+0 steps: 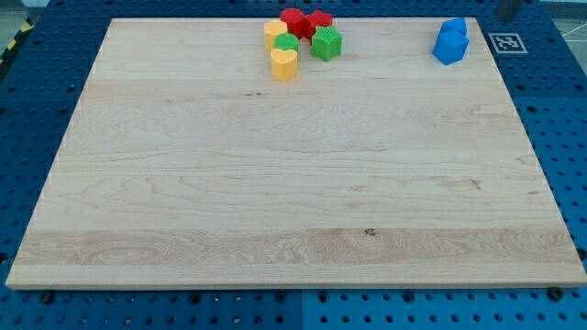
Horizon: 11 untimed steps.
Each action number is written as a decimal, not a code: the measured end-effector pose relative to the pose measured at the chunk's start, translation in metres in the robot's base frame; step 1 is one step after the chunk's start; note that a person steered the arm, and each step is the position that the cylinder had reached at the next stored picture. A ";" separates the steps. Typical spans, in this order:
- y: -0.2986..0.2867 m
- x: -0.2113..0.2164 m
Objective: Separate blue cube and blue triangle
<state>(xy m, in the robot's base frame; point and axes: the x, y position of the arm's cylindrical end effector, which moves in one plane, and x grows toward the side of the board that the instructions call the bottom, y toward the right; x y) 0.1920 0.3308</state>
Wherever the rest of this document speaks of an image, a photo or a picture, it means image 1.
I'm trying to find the blue cube block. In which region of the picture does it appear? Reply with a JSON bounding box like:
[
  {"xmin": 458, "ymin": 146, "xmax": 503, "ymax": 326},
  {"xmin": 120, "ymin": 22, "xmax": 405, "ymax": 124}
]
[{"xmin": 432, "ymin": 29, "xmax": 470, "ymax": 65}]

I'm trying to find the blue triangle block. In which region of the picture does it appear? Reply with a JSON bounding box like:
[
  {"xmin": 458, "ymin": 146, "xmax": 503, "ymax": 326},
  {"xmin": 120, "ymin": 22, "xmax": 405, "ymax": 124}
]
[{"xmin": 439, "ymin": 17, "xmax": 468, "ymax": 36}]

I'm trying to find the yellow heart block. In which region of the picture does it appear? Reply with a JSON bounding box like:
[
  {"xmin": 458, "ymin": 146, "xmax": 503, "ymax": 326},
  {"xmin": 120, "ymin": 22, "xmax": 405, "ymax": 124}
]
[{"xmin": 270, "ymin": 49, "xmax": 298, "ymax": 82}]

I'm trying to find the large wooden board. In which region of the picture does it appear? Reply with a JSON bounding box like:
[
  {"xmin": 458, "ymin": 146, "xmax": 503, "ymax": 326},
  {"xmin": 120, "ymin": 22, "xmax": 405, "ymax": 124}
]
[{"xmin": 6, "ymin": 17, "xmax": 586, "ymax": 290}]

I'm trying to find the green cylinder block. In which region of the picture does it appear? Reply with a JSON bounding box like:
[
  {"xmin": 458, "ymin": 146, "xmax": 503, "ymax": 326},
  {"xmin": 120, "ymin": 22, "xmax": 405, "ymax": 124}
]
[{"xmin": 274, "ymin": 33, "xmax": 299, "ymax": 51}]

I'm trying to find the green star block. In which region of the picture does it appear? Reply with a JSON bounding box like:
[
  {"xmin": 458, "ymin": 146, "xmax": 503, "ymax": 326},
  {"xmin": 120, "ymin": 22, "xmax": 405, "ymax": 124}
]
[{"xmin": 311, "ymin": 26, "xmax": 343, "ymax": 61}]

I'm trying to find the yellow rounded block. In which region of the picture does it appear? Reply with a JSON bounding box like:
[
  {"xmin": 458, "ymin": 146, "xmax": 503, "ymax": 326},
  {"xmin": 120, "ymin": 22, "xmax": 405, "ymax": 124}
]
[{"xmin": 263, "ymin": 19, "xmax": 288, "ymax": 51}]

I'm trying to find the red cylinder block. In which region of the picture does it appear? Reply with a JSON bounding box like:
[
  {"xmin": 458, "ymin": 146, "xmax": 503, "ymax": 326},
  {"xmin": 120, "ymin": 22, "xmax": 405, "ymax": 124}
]
[{"xmin": 280, "ymin": 7, "xmax": 305, "ymax": 39}]

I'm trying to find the red star block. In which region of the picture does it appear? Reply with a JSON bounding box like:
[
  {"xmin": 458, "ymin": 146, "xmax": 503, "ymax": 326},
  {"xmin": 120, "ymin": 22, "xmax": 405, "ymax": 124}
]
[{"xmin": 303, "ymin": 9, "xmax": 334, "ymax": 39}]

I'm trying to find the white fiducial marker tag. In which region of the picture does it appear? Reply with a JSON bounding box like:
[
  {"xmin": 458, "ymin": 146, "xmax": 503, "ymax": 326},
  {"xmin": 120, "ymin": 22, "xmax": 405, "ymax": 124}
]
[{"xmin": 489, "ymin": 33, "xmax": 527, "ymax": 54}]

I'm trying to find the dark grey robot pusher rod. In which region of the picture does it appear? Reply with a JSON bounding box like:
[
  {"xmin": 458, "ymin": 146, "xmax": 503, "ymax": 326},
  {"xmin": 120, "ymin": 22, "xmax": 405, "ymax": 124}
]
[{"xmin": 495, "ymin": 0, "xmax": 524, "ymax": 24}]

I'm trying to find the black bolt front left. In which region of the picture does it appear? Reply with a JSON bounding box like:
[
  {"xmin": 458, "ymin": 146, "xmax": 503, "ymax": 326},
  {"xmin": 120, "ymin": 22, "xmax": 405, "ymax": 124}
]
[{"xmin": 39, "ymin": 291, "xmax": 55, "ymax": 304}]

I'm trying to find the black bolt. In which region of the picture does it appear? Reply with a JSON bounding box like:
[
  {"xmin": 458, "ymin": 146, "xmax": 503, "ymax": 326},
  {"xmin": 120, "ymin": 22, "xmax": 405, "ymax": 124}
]
[
  {"xmin": 548, "ymin": 287, "xmax": 564, "ymax": 302},
  {"xmin": 39, "ymin": 291, "xmax": 55, "ymax": 304}
]

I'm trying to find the black bolt front right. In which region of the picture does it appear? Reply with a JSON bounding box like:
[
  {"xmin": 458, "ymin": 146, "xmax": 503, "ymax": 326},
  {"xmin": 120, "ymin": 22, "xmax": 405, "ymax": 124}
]
[{"xmin": 548, "ymin": 287, "xmax": 564, "ymax": 302}]

